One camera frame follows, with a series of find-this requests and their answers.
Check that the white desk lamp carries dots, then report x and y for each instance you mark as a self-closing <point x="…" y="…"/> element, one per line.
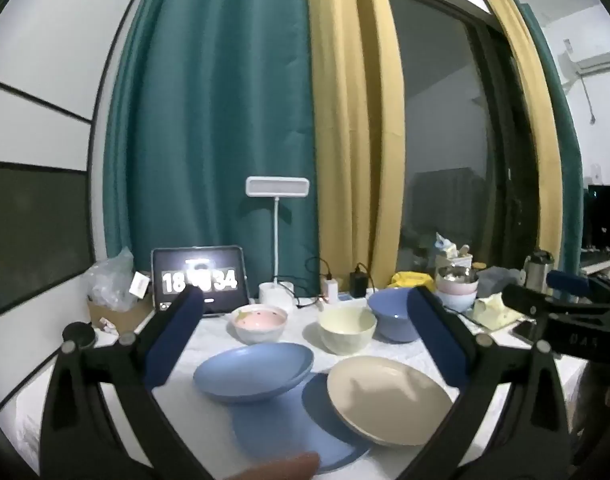
<point x="277" y="186"/>

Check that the cream plate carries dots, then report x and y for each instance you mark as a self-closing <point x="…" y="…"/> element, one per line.
<point x="385" y="400"/>

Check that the light blue plate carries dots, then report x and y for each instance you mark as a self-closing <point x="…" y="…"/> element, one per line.
<point x="250" y="375"/>

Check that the white paper tag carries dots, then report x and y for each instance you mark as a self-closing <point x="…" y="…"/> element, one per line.
<point x="140" y="284"/>

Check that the person's right hand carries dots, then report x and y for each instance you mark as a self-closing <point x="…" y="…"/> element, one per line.
<point x="605" y="400"/>

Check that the cardboard box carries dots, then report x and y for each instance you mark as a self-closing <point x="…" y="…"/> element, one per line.
<point x="122" y="317"/>

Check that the steel thermos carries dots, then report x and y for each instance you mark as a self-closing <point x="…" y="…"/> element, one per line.
<point x="537" y="272"/>

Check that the dark blue plate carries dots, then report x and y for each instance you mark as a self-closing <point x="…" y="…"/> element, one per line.
<point x="285" y="435"/>

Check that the black charger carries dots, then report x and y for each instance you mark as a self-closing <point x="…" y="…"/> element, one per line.
<point x="358" y="285"/>

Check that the strawberry print bowl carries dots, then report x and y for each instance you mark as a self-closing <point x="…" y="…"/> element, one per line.
<point x="260" y="332"/>

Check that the white charger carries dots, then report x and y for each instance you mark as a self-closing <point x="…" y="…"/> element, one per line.
<point x="330" y="290"/>

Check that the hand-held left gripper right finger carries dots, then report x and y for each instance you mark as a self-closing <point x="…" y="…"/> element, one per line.
<point x="437" y="340"/>

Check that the grey cloth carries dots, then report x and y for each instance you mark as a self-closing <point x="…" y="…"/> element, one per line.
<point x="500" y="280"/>

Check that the tablet showing clock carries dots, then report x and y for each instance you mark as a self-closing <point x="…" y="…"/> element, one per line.
<point x="170" y="270"/>

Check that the white carton with clutter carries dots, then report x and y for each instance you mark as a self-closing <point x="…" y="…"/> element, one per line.
<point x="452" y="255"/>

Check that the teal curtain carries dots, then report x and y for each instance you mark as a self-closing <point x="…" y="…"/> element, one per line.
<point x="210" y="110"/>
<point x="567" y="160"/>

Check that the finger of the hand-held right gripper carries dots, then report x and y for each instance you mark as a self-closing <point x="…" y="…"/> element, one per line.
<point x="530" y="300"/>
<point x="567" y="281"/>

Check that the white power strip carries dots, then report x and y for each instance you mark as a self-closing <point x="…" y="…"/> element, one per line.
<point x="345" y="299"/>

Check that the clear plastic bag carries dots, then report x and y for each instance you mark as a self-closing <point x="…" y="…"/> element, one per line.
<point x="107" y="280"/>

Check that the white air conditioner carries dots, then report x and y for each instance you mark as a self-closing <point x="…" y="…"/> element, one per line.
<point x="600" y="62"/>

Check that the dark monitor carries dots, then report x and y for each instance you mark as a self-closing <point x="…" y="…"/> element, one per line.
<point x="605" y="220"/>

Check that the person's left hand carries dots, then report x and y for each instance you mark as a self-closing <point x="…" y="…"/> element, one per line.
<point x="275" y="467"/>

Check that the black phone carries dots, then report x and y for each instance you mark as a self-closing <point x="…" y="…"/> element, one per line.
<point x="527" y="332"/>

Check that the pink bowl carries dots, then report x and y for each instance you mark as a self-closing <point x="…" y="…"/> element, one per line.
<point x="457" y="287"/>

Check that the dark glass sliding door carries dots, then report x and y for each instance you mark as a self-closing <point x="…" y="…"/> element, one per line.
<point x="445" y="110"/>

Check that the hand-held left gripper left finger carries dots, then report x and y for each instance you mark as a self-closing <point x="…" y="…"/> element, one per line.
<point x="177" y="332"/>

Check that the yellow packet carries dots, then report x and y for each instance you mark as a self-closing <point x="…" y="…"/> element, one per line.
<point x="410" y="279"/>

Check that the yellow curtain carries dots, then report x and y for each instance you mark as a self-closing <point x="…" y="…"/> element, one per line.
<point x="350" y="135"/>
<point x="530" y="135"/>

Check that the cream bowl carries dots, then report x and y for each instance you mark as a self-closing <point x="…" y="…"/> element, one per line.
<point x="347" y="340"/>

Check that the pale blue bowl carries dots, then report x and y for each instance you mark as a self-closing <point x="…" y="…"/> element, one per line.
<point x="457" y="302"/>

